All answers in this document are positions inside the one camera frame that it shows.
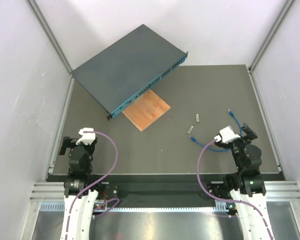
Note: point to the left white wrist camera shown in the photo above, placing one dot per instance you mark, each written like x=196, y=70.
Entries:
x=87, y=136

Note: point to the blue-grey network switch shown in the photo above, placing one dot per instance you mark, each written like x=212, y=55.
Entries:
x=120, y=74

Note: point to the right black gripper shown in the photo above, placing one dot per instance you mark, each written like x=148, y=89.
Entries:
x=250, y=133

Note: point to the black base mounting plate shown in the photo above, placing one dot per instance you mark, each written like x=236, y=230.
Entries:
x=155, y=190

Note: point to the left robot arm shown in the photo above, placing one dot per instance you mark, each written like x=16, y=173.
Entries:
x=79, y=197

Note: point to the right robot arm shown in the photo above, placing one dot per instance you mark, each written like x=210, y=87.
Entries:
x=247, y=187

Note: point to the perforated cable duct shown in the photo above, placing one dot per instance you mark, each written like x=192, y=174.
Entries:
x=60, y=207

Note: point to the wooden board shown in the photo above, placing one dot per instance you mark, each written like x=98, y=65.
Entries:
x=146, y=110

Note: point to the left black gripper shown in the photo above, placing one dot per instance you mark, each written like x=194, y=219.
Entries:
x=67, y=143

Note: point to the grey table mat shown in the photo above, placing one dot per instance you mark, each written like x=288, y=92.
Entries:
x=222, y=95

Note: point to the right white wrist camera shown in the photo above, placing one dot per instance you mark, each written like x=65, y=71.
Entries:
x=226, y=135

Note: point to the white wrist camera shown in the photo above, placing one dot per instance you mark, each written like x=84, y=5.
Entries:
x=226, y=135
x=87, y=136

